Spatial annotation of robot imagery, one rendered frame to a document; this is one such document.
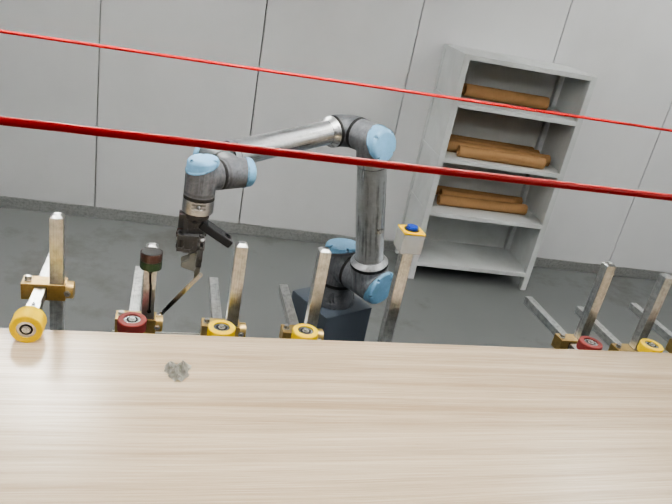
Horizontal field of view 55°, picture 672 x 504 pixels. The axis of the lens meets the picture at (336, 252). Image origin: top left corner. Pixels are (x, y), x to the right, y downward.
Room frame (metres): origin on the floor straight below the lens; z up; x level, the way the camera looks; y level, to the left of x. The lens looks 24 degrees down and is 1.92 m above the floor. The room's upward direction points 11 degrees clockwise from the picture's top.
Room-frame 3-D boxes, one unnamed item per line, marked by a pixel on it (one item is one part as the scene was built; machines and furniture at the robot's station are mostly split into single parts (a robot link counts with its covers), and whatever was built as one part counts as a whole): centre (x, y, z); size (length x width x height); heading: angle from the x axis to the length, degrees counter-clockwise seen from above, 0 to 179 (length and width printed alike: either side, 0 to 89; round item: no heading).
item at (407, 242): (1.85, -0.21, 1.18); 0.07 x 0.07 x 0.08; 17
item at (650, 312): (2.14, -1.16, 0.89); 0.03 x 0.03 x 0.48; 17
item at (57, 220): (1.56, 0.75, 0.94); 0.03 x 0.03 x 0.48; 17
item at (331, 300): (2.47, -0.02, 0.65); 0.19 x 0.19 x 0.10
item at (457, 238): (4.43, -0.93, 0.78); 0.90 x 0.45 x 1.55; 102
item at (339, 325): (2.47, -0.02, 0.30); 0.25 x 0.25 x 0.60; 42
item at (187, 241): (1.74, 0.43, 1.12); 0.09 x 0.08 x 0.12; 107
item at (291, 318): (1.85, 0.10, 0.82); 0.43 x 0.03 x 0.04; 17
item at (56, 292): (1.55, 0.77, 0.95); 0.13 x 0.06 x 0.05; 107
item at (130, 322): (1.54, 0.53, 0.85); 0.08 x 0.08 x 0.11
